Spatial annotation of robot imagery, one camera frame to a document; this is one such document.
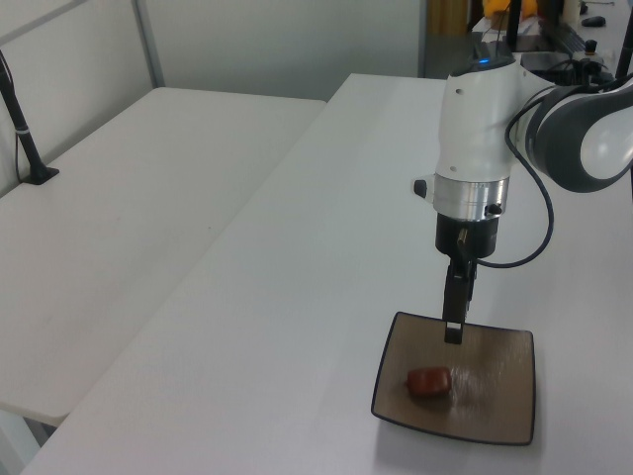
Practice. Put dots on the black upright stand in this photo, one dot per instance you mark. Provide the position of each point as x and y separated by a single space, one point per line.
513 25

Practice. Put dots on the black keyboard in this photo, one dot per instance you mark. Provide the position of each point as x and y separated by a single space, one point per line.
564 35

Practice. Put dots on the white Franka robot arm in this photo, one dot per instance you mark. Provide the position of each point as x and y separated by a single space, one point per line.
475 123

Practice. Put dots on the aluminium corner partition post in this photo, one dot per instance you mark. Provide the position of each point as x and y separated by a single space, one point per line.
150 44

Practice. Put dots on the small reddish-brown food item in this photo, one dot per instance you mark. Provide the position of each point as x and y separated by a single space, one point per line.
429 382

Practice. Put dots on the square brown ceramic plate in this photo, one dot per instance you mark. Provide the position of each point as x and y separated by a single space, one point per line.
494 401

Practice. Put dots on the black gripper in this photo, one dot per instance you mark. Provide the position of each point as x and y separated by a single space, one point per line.
475 242

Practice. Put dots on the yellow object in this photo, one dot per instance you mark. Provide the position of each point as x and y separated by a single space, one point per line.
494 6

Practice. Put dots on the white table leg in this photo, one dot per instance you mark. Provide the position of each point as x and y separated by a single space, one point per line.
20 445

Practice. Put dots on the black computer mouse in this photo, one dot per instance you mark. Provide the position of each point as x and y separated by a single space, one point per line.
593 21

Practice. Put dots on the black camera stand pole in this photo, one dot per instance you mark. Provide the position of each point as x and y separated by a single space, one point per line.
27 143

